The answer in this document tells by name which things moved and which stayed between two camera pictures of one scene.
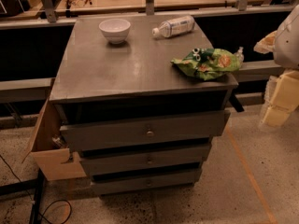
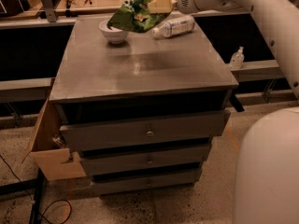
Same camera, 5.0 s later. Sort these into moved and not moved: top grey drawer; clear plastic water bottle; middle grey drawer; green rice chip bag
Moved: green rice chip bag
Not moved: clear plastic water bottle; middle grey drawer; top grey drawer
